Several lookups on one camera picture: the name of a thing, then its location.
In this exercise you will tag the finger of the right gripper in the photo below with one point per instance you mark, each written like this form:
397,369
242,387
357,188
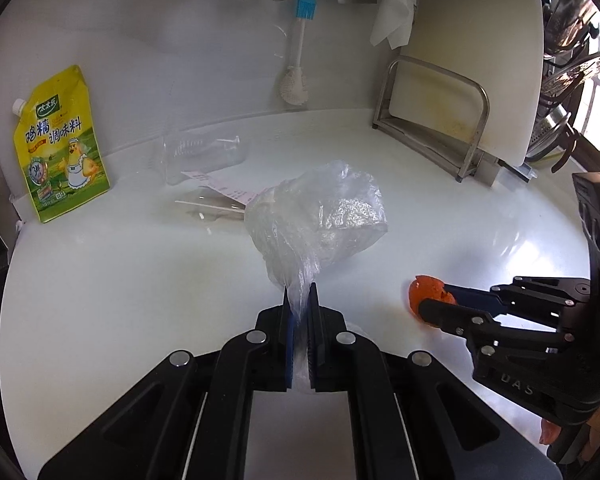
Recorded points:
453,319
472,295

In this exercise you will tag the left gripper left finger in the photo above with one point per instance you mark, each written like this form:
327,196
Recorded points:
188,418

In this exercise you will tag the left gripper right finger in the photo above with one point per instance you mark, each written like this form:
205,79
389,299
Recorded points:
411,417

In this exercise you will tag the orange plastic wrapper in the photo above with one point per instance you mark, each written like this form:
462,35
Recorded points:
427,287

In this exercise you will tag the clear plastic bag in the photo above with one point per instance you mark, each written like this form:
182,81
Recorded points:
307,224

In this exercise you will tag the clear plastic bottle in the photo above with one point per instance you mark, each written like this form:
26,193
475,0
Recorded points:
200,152

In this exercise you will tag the person right hand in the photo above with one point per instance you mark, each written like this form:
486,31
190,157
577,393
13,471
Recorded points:
571,444

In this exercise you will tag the metal cutting board rack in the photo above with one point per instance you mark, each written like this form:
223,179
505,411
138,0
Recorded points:
436,112

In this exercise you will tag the metal skimmer strainer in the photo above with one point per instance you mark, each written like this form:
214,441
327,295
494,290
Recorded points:
569,77

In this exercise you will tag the white cutting board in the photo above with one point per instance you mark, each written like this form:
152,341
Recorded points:
499,44

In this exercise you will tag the blue white bottle brush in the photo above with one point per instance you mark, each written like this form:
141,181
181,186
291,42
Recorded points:
292,88

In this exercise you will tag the yellow seasoning pouch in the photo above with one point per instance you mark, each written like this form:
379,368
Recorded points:
56,145

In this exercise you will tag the white hanging cloth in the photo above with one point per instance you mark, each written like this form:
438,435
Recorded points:
393,22

